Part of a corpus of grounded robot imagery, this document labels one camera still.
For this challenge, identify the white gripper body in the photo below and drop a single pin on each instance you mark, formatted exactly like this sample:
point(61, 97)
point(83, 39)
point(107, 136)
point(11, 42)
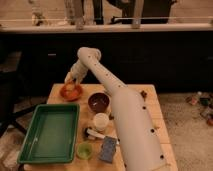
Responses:
point(77, 73)

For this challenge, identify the yellow apple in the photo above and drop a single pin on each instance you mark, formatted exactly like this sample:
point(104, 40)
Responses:
point(70, 87)

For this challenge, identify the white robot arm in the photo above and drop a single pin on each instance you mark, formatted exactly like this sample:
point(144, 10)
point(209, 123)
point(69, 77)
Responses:
point(140, 146)

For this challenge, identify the red bowl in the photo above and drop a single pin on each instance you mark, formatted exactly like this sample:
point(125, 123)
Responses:
point(71, 96)

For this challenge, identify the dark brown bowl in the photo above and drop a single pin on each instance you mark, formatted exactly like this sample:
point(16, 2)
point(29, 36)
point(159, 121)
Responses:
point(98, 102)

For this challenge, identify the black cabinet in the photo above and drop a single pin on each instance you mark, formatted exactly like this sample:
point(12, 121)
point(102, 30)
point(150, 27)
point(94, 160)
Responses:
point(171, 61)

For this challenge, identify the white cup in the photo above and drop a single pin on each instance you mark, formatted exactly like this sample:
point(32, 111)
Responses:
point(101, 121)

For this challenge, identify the green plastic tray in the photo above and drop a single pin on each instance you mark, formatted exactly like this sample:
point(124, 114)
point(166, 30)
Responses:
point(51, 135)

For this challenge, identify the small green cup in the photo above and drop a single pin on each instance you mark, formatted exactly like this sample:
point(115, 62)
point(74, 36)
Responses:
point(84, 150)

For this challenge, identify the white handled brush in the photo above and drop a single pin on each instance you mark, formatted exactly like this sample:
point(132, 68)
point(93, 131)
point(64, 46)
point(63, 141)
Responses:
point(91, 132)

